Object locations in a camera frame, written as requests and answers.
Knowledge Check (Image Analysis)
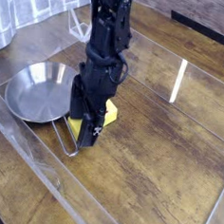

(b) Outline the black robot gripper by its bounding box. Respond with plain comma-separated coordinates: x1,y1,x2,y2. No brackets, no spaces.
69,45,123,148

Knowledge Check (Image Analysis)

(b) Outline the yellow butter block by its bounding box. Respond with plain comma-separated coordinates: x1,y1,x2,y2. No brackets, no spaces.
67,100,118,138

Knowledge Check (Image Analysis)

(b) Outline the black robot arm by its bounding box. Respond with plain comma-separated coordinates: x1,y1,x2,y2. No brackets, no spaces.
69,0,132,148

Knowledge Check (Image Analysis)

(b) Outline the silver metal frying pan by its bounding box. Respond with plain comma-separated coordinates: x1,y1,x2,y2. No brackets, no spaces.
5,61,79,158

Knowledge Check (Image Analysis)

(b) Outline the white sheer curtain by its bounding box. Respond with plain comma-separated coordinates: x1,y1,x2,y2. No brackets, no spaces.
0,0,90,49

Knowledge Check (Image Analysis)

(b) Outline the black strip on table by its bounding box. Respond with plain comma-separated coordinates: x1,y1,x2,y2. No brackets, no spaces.
171,10,224,46

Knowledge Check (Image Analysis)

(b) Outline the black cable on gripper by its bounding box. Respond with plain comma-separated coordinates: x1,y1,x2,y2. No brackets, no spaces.
30,0,136,86

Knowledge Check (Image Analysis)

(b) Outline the clear acrylic barrier wall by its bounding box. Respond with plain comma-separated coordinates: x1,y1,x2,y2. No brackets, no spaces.
0,0,224,224

